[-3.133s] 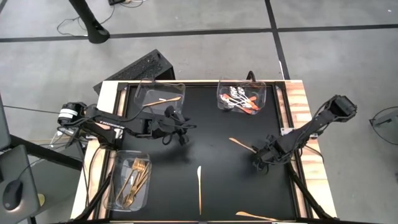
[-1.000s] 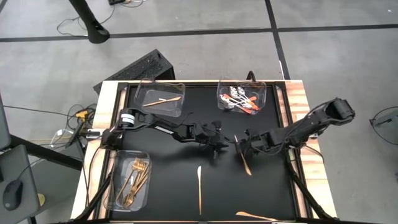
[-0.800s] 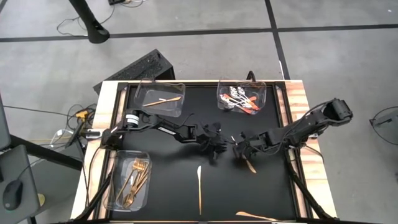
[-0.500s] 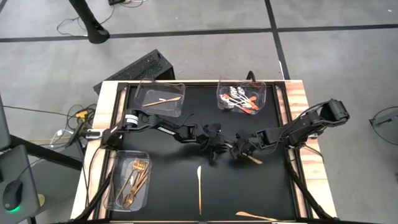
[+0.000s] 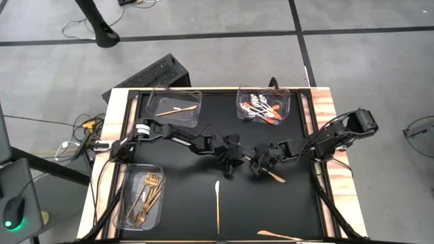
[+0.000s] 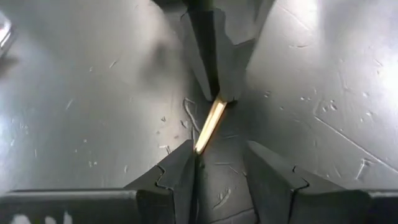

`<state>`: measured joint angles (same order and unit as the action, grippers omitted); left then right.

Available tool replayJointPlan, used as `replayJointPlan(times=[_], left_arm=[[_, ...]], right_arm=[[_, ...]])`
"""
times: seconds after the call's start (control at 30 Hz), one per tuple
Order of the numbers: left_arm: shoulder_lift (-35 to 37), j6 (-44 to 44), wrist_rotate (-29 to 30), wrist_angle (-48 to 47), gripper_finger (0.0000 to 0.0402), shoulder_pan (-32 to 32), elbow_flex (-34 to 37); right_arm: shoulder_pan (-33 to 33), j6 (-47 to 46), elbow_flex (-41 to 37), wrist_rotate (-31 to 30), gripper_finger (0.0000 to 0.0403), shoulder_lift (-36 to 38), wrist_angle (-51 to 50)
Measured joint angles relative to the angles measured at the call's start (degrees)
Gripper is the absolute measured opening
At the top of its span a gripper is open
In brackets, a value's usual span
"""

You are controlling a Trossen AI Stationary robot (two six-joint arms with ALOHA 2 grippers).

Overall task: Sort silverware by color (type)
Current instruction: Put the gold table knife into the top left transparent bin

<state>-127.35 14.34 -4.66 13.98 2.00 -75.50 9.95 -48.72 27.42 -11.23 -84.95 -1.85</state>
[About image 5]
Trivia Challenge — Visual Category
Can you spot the dark monitor edge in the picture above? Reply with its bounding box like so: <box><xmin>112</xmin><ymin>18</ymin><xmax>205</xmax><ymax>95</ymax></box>
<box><xmin>0</xmin><ymin>100</ymin><xmax>14</xmax><ymax>165</ymax></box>

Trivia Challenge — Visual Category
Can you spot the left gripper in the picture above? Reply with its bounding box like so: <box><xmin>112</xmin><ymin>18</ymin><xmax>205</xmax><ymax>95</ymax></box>
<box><xmin>216</xmin><ymin>134</ymin><xmax>254</xmax><ymax>169</ymax></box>

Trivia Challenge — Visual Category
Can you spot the clear plastic bin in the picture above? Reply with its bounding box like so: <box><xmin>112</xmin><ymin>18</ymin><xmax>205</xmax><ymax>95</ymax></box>
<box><xmin>236</xmin><ymin>84</ymin><xmax>292</xmax><ymax>125</ymax></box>
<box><xmin>114</xmin><ymin>163</ymin><xmax>167</xmax><ymax>233</ymax></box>
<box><xmin>146</xmin><ymin>86</ymin><xmax>203</xmax><ymax>129</ymax></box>

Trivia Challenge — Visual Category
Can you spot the black perforated computer case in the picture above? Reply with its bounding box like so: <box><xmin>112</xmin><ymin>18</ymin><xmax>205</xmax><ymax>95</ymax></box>
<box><xmin>101</xmin><ymin>53</ymin><xmax>193</xmax><ymax>104</ymax></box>

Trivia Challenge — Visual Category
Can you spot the grey side table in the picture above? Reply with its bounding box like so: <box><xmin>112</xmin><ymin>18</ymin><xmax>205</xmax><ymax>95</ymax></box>
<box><xmin>0</xmin><ymin>157</ymin><xmax>45</xmax><ymax>244</ymax></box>

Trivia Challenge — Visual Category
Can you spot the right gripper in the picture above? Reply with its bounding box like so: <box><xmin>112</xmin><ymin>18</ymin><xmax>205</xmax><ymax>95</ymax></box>
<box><xmin>251</xmin><ymin>140</ymin><xmax>292</xmax><ymax>176</ymax></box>

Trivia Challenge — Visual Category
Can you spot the yellow cable connector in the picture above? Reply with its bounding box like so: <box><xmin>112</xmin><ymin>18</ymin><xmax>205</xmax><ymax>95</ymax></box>
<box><xmin>82</xmin><ymin>119</ymin><xmax>100</xmax><ymax>131</ymax></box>

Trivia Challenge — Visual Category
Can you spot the black frame brace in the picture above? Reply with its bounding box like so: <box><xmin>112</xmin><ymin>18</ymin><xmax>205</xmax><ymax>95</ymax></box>
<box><xmin>311</xmin><ymin>162</ymin><xmax>366</xmax><ymax>241</ymax></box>
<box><xmin>79</xmin><ymin>182</ymin><xmax>125</xmax><ymax>242</ymax></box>

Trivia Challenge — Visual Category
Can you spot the black stand leg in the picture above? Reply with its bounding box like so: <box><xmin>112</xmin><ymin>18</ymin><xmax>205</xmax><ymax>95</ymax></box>
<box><xmin>75</xmin><ymin>0</ymin><xmax>121</xmax><ymax>48</ymax></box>

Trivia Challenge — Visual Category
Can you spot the black computer mouse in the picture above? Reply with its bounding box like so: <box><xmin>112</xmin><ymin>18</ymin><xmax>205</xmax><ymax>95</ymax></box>
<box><xmin>2</xmin><ymin>195</ymin><xmax>26</xmax><ymax>231</ymax></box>

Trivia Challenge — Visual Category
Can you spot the grey stand base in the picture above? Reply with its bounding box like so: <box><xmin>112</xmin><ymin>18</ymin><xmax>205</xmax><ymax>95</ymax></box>
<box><xmin>402</xmin><ymin>118</ymin><xmax>434</xmax><ymax>140</ymax></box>

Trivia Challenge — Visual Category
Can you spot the silver spoon orange handle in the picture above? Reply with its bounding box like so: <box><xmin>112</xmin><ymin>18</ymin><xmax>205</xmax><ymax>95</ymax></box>
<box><xmin>258</xmin><ymin>94</ymin><xmax>284</xmax><ymax>120</ymax></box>
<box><xmin>239</xmin><ymin>102</ymin><xmax>275</xmax><ymax>123</ymax></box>
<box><xmin>241</xmin><ymin>108</ymin><xmax>274</xmax><ymax>123</ymax></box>
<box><xmin>250</xmin><ymin>94</ymin><xmax>279</xmax><ymax>123</ymax></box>
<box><xmin>244</xmin><ymin>105</ymin><xmax>282</xmax><ymax>120</ymax></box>

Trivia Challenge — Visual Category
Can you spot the gold knife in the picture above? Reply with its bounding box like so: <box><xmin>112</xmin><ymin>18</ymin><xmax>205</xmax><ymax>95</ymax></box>
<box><xmin>214</xmin><ymin>180</ymin><xmax>222</xmax><ymax>235</ymax></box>
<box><xmin>260</xmin><ymin>167</ymin><xmax>287</xmax><ymax>184</ymax></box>
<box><xmin>256</xmin><ymin>230</ymin><xmax>304</xmax><ymax>242</ymax></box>
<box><xmin>155</xmin><ymin>104</ymin><xmax>199</xmax><ymax>118</ymax></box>

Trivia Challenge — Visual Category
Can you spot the black frame beam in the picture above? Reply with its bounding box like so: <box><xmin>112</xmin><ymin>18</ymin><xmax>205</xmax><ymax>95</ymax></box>
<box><xmin>9</xmin><ymin>145</ymin><xmax>92</xmax><ymax>186</ymax></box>

